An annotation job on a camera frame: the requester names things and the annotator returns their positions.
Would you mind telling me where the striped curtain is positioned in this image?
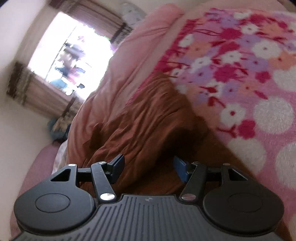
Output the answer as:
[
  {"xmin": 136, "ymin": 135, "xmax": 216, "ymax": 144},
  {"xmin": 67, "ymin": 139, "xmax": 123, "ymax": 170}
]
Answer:
[
  {"xmin": 6, "ymin": 62, "xmax": 83, "ymax": 118},
  {"xmin": 49, "ymin": 1, "xmax": 132, "ymax": 46}
]

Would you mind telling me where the white patterned pillow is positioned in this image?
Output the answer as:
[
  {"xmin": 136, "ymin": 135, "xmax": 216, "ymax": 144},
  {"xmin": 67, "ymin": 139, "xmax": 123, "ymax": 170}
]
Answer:
[{"xmin": 120, "ymin": 2, "xmax": 147, "ymax": 28}]

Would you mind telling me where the blue beige clothes pile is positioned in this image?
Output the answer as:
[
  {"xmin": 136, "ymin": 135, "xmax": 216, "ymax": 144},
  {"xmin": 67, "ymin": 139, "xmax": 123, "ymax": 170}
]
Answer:
[{"xmin": 47, "ymin": 117, "xmax": 72, "ymax": 144}]

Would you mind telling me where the left striped curtain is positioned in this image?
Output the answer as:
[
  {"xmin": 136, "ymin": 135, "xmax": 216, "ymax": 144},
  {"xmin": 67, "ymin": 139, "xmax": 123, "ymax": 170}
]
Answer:
[{"xmin": 6, "ymin": 62, "xmax": 83, "ymax": 118}]

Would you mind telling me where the right striped curtain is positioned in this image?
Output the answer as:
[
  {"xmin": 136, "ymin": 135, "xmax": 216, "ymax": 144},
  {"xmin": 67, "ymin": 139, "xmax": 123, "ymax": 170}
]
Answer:
[{"xmin": 49, "ymin": 1, "xmax": 132, "ymax": 46}]

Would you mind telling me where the pink duvet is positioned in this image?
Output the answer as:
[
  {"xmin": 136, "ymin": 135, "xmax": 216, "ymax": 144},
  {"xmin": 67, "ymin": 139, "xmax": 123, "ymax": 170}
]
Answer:
[{"xmin": 69, "ymin": 4, "xmax": 186, "ymax": 149}]

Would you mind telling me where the white floral quilt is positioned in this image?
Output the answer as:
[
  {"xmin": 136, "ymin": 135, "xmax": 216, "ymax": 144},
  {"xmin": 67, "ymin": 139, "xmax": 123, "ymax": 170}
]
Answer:
[{"xmin": 52, "ymin": 141, "xmax": 68, "ymax": 174}]

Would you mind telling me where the pink quilted headboard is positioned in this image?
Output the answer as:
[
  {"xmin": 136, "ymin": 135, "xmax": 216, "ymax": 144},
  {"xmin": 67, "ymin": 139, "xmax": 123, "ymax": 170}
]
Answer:
[{"xmin": 10, "ymin": 141, "xmax": 61, "ymax": 235}]

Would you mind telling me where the pink floral dotted blanket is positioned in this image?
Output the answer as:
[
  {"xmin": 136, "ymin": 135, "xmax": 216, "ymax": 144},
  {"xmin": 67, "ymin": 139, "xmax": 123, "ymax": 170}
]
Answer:
[{"xmin": 154, "ymin": 7, "xmax": 296, "ymax": 214}]

